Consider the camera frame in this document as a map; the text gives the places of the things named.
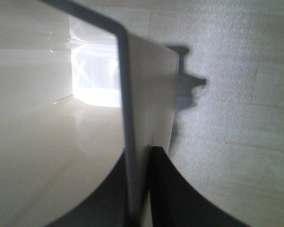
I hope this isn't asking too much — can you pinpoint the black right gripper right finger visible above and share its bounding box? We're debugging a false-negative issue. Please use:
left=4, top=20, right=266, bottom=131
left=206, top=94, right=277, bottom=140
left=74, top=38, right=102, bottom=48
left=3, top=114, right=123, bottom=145
left=149, top=147, right=246, bottom=227

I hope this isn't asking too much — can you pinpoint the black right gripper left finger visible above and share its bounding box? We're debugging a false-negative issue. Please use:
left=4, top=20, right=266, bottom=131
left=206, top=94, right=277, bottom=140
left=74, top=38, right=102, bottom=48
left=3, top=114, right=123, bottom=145
left=48, top=152, right=132, bottom=227

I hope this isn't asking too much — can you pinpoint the white plastic trash bin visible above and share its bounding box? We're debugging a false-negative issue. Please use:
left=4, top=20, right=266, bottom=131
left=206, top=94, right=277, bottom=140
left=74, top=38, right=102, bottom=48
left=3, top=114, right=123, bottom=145
left=0, top=0, right=179, bottom=227

